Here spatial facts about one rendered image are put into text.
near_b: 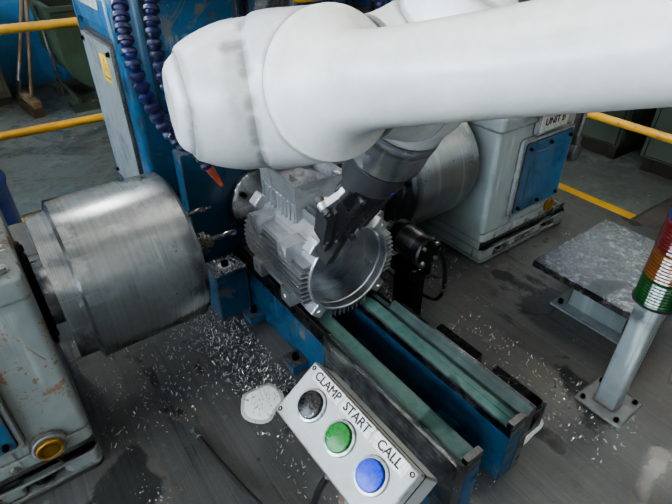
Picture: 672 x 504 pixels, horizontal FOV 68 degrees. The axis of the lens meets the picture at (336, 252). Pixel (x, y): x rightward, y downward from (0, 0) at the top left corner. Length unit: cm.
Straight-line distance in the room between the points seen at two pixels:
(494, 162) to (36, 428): 93
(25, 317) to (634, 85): 65
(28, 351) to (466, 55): 63
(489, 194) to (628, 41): 91
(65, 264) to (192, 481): 37
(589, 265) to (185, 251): 77
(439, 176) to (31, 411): 77
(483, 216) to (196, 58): 91
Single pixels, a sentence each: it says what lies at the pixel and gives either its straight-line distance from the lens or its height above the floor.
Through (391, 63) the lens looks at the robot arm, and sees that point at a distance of 28.
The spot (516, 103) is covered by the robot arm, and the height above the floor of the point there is 143.
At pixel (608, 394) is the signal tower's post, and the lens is 98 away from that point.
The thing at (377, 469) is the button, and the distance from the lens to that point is 51.
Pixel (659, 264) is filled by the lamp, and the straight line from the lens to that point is 82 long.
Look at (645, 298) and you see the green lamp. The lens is 85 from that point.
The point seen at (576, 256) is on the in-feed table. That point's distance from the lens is 113.
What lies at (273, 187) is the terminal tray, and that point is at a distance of 86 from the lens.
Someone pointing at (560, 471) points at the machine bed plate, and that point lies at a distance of 90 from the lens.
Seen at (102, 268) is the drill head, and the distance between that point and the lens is 74.
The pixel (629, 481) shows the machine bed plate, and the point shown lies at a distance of 93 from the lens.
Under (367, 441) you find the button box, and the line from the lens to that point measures 53.
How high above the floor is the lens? 151
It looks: 35 degrees down
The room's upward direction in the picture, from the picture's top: straight up
